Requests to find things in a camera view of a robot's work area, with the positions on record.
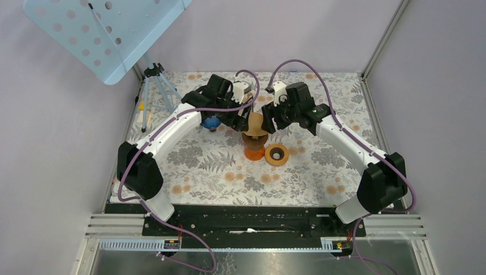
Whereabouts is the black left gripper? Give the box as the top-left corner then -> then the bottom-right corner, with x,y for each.
215,92 -> 251,131

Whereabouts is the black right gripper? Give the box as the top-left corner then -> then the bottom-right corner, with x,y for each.
261,95 -> 300,135

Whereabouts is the orange coffee filter box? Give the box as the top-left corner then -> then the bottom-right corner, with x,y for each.
242,92 -> 254,112

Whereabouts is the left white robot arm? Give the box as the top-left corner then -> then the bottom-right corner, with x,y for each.
116,74 -> 253,235

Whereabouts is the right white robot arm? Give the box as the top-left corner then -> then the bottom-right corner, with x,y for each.
262,81 -> 408,236

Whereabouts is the blue dripper on left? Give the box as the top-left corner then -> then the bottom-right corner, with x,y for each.
201,116 -> 221,132

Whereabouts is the floral tablecloth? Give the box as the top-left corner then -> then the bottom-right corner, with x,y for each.
127,72 -> 378,206

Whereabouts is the orange glass carafe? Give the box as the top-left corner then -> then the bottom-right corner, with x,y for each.
244,146 -> 265,161

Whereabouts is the light blue music stand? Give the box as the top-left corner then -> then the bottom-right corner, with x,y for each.
22,0 -> 194,133

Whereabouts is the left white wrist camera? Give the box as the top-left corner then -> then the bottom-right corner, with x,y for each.
231,80 -> 252,104

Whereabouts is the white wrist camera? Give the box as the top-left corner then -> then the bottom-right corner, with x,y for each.
265,81 -> 288,107
231,80 -> 252,104

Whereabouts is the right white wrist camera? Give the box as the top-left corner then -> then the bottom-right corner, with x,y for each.
265,81 -> 288,107

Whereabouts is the light wooden dripper ring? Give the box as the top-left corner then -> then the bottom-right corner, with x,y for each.
264,143 -> 289,167

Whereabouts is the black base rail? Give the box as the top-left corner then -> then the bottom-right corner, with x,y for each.
142,205 -> 355,249

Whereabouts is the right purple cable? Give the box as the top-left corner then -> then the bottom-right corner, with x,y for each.
265,59 -> 418,275

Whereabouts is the purple cable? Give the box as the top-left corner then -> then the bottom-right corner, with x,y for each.
116,69 -> 261,273
265,59 -> 418,275

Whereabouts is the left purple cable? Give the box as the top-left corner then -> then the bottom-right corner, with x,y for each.
116,69 -> 261,273

